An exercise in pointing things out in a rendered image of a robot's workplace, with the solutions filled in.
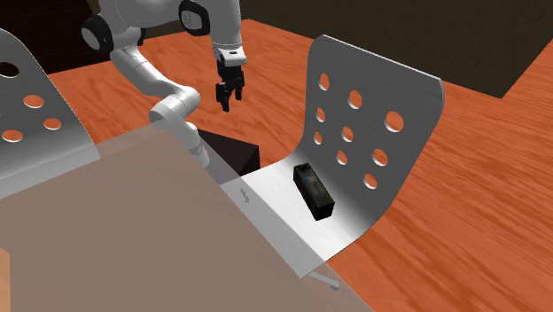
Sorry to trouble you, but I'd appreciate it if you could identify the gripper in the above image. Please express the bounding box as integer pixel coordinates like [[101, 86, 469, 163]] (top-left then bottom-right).
[[215, 59, 246, 113]]

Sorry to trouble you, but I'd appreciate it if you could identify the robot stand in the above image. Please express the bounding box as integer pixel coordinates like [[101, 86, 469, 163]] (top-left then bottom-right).
[[196, 128, 261, 178]]

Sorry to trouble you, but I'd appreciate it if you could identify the dark rectangular box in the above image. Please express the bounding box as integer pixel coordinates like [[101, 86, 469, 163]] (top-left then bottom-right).
[[292, 161, 337, 222]]

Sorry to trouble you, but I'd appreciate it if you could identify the silver metal chair with holes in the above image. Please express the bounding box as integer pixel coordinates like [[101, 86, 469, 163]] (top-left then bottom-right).
[[219, 34, 447, 291], [0, 27, 102, 200]]

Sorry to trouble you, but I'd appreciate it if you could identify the translucent glass table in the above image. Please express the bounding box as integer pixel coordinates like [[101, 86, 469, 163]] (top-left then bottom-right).
[[0, 122, 375, 312]]

